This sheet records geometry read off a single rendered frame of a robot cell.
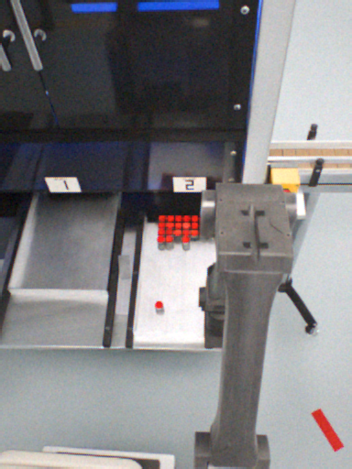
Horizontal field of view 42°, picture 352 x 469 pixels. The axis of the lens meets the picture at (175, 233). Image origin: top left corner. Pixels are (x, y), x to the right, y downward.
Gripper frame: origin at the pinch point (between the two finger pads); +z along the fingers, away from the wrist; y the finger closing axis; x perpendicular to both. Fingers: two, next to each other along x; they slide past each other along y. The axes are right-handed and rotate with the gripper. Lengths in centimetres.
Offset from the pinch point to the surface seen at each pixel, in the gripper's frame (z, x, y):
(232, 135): -29.3, -2.6, 38.2
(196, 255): 2.3, 5.7, 24.3
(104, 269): 2.2, 30.5, 19.2
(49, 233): 2, 48, 31
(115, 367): 90, 42, 17
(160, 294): 2.2, 14.8, 12.3
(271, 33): -55, -8, 38
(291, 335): 91, -35, 34
